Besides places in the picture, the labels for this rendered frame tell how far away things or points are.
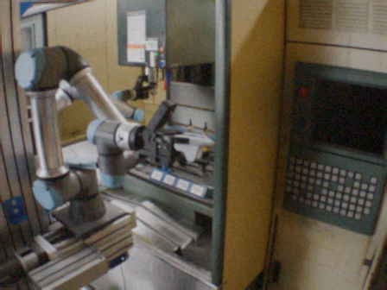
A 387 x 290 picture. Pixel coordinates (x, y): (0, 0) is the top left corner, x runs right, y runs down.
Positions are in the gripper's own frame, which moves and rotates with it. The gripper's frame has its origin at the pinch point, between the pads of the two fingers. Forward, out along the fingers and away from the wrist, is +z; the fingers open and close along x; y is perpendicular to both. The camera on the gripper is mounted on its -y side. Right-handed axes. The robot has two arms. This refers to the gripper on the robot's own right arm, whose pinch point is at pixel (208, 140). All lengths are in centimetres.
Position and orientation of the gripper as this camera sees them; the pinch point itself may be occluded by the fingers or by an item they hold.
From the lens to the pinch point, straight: 78.5
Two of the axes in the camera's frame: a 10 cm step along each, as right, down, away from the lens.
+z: 9.1, 1.3, -3.8
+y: -0.6, 9.8, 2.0
